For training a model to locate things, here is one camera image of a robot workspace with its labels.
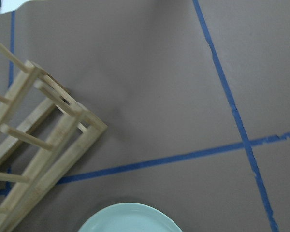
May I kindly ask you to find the light green plate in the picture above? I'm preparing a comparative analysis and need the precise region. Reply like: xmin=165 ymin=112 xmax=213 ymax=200
xmin=79 ymin=203 xmax=182 ymax=232

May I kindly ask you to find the wooden dish rack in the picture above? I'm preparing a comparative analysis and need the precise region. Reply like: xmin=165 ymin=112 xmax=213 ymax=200
xmin=0 ymin=43 xmax=107 ymax=232

